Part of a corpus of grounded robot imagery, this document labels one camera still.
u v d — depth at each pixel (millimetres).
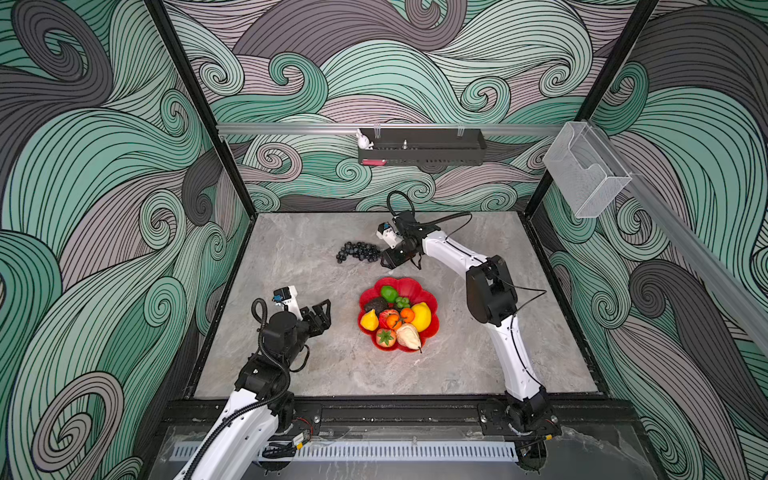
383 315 854
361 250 1035
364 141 854
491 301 606
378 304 893
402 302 877
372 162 899
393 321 811
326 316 738
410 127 949
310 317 686
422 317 853
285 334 581
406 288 947
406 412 760
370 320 835
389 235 933
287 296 687
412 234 783
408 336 812
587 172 788
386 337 796
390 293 919
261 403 518
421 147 956
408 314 838
